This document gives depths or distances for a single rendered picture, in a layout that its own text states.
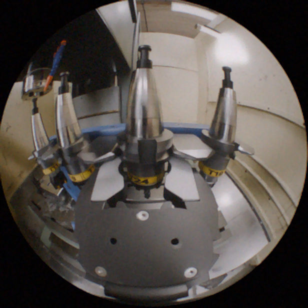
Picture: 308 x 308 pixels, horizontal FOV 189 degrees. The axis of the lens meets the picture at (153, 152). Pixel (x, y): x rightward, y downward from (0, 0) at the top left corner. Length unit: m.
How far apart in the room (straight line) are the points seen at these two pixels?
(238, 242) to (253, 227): 0.12
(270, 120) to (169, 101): 0.91
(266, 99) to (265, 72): 0.16
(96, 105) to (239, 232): 1.17
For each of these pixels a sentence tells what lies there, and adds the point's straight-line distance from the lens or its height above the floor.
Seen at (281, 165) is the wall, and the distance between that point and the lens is 0.59.
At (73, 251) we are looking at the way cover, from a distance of 0.65.
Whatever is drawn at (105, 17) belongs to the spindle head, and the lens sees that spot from 0.36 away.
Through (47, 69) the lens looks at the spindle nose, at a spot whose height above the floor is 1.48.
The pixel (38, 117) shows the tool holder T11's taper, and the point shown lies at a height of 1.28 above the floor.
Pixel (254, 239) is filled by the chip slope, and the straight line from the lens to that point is 0.68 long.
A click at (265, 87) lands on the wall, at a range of 0.65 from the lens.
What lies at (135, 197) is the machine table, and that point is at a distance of 0.44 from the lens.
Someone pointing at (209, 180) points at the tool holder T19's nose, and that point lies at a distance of 0.16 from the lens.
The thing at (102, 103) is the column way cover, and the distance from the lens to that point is 0.71.
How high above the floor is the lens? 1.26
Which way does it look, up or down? 28 degrees down
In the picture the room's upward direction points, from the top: straight up
